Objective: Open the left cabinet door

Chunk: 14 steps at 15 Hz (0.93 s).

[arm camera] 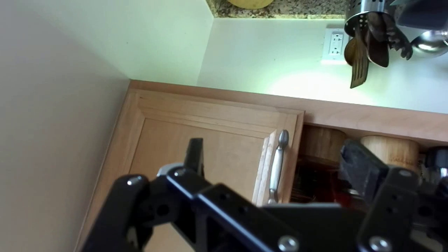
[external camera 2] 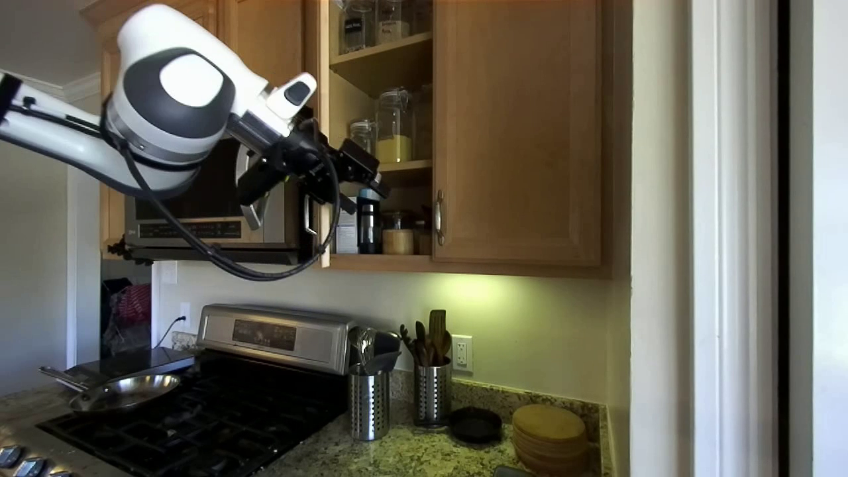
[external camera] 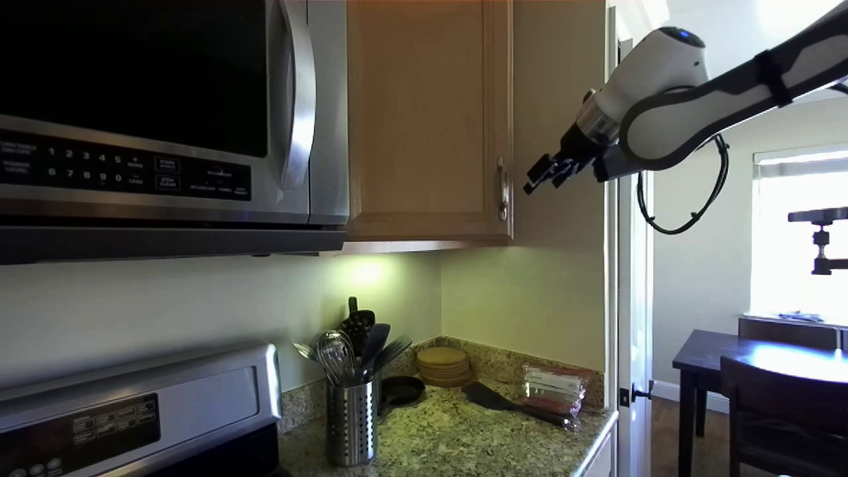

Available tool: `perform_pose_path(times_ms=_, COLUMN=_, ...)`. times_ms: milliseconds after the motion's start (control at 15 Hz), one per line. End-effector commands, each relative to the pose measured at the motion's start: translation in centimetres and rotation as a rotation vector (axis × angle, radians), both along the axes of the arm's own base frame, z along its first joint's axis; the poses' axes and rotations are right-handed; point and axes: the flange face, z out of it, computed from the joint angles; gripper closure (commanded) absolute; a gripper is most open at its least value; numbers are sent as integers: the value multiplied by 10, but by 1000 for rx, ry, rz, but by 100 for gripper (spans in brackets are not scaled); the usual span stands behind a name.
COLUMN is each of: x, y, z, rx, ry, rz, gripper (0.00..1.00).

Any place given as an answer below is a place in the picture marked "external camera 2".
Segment stainless steel microwave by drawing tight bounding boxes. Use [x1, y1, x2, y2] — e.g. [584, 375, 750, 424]
[119, 138, 311, 265]

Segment white wall outlet with plug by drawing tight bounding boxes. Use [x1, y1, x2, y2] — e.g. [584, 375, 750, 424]
[150, 302, 194, 351]

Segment stainless steel stove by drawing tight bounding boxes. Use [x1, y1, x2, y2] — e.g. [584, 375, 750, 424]
[0, 302, 380, 477]

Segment black plastic kitchen utensil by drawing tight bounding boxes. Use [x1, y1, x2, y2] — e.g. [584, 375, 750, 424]
[395, 320, 431, 367]

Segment white box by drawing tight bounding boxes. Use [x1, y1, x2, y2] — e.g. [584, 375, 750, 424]
[333, 204, 363, 256]

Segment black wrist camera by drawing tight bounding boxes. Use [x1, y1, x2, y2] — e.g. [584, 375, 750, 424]
[335, 138, 383, 190]

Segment dark bottle blue cap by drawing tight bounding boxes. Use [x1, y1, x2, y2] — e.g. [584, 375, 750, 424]
[354, 184, 383, 256]

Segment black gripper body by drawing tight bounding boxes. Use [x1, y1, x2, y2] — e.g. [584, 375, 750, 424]
[229, 111, 343, 211]

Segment white cabinet door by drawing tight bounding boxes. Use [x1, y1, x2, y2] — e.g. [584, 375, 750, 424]
[685, 0, 848, 477]

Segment perforated steel utensil holder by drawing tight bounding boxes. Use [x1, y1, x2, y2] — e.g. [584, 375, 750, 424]
[413, 357, 456, 429]
[347, 367, 395, 443]

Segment cream candle jar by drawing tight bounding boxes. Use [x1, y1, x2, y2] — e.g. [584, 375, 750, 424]
[379, 215, 416, 256]

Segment dark grey ladle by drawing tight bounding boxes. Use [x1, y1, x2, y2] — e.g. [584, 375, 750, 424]
[368, 329, 403, 375]

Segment glass jar yellow contents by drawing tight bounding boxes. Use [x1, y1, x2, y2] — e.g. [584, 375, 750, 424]
[374, 85, 417, 166]

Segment light wood cabinet door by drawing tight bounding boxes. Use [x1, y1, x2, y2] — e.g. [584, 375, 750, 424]
[428, 0, 610, 272]
[301, 0, 335, 270]

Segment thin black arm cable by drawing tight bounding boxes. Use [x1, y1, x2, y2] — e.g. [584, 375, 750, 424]
[0, 72, 121, 138]

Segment light wood wall cabinet frame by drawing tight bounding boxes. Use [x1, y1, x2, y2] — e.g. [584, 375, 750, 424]
[301, 0, 623, 284]

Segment wooden kitchen utensil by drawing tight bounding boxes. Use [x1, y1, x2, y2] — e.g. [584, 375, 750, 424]
[425, 308, 449, 367]

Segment black looping robot cable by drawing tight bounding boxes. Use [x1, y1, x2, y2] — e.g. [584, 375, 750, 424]
[110, 130, 343, 285]

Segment black round dish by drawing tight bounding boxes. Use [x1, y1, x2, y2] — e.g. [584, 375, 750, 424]
[441, 402, 506, 447]

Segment silver frying pan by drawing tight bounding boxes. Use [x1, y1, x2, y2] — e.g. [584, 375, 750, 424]
[37, 363, 184, 416]

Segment dark red bag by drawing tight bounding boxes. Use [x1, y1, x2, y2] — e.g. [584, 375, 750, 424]
[97, 278, 154, 357]

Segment small glass jar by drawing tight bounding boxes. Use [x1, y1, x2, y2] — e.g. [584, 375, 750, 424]
[343, 117, 379, 159]

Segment silver metal kitchen utensil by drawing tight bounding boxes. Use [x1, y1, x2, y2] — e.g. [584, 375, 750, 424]
[343, 323, 379, 375]

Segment clear glass storage jar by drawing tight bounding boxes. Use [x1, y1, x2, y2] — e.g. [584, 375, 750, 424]
[374, 0, 410, 48]
[335, 0, 374, 55]

